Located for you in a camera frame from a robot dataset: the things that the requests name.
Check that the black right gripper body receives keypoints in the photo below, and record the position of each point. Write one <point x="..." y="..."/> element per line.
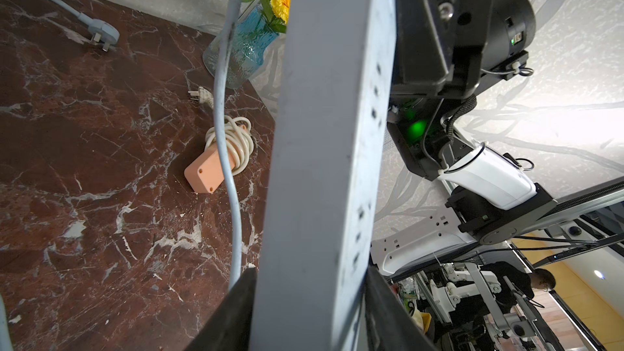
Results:
<point x="447" y="53"/>

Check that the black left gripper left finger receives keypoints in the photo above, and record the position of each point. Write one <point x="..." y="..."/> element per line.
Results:
<point x="230" y="325"/>

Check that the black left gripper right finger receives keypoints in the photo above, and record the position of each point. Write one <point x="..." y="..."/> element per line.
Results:
<point x="388" y="325"/>

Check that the blue-white power strip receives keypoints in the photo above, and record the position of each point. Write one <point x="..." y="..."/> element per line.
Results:
<point x="324" y="175"/>

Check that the pink power strip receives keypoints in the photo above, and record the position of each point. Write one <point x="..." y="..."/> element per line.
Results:
<point x="205" y="173"/>

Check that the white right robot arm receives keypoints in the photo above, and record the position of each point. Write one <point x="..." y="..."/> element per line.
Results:
<point x="492" y="200"/>

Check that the blue glass vase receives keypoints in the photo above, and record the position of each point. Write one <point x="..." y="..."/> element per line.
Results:
<point x="252" y="37"/>

